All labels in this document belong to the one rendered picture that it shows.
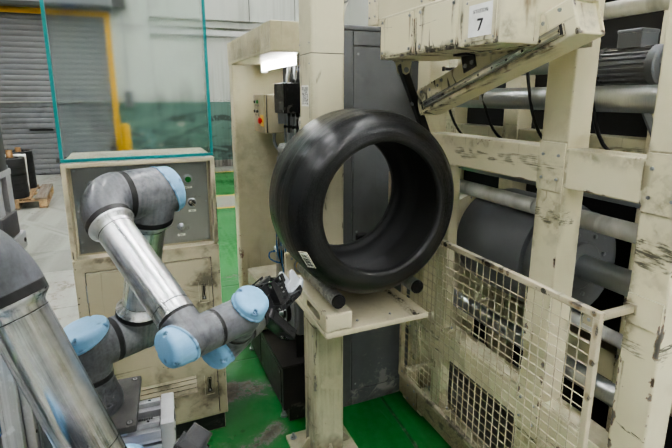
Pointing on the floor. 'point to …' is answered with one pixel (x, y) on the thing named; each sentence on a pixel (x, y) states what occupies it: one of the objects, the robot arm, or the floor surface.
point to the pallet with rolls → (26, 179)
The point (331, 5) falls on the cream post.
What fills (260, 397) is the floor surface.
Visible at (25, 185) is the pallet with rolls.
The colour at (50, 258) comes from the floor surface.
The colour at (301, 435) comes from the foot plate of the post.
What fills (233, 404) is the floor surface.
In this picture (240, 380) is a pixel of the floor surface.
